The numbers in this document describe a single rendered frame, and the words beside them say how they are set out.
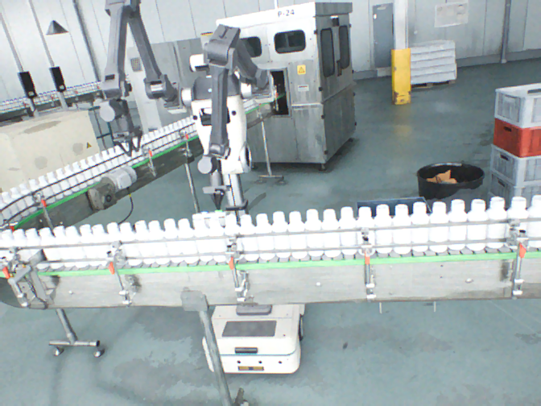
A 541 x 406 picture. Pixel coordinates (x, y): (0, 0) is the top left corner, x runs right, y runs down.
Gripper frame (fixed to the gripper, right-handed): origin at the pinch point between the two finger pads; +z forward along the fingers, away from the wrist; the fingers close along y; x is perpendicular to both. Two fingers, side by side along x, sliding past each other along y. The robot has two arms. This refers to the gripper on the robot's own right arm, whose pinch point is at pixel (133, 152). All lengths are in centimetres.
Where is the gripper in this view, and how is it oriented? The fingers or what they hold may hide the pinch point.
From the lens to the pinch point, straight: 159.1
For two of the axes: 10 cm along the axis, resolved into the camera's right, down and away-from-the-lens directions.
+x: 9.8, -0.7, -1.8
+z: 1.4, 9.1, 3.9
